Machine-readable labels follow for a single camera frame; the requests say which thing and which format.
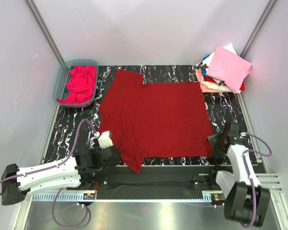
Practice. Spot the folded red t shirt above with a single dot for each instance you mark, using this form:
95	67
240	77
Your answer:
242	88

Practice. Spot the folded peach t shirt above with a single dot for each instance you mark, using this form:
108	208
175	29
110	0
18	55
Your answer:
207	86

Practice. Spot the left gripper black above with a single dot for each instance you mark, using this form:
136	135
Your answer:
115	163

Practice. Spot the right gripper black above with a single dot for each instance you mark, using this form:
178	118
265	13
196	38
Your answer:
214	139

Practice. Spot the left orange connector box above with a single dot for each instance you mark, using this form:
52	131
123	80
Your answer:
89	196

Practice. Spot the black white patterned t shirt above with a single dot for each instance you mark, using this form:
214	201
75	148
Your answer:
203	65

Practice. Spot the folded light pink t shirt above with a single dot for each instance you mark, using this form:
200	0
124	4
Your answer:
229	68

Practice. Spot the right aluminium corner post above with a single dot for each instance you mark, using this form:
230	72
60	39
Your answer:
260	23

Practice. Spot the orange connector box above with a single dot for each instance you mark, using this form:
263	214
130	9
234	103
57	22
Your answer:
89	196
219	197

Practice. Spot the left aluminium corner post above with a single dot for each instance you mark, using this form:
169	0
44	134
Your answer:
44	30

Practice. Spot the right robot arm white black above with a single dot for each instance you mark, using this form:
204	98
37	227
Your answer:
246	201

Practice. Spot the teal plastic basket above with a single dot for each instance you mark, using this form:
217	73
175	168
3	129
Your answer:
64	75

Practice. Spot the aluminium corner post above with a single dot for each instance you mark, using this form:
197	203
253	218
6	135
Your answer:
260	23
44	30

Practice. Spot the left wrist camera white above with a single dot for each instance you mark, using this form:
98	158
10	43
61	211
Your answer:
104	139

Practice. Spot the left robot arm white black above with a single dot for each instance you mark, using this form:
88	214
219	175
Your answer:
75	173

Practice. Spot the magenta pink t shirt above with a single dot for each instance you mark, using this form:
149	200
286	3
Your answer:
81	85

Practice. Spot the right orange connector box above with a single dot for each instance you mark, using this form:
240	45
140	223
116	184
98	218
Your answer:
219	197

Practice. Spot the dark red t shirt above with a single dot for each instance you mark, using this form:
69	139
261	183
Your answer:
155	119

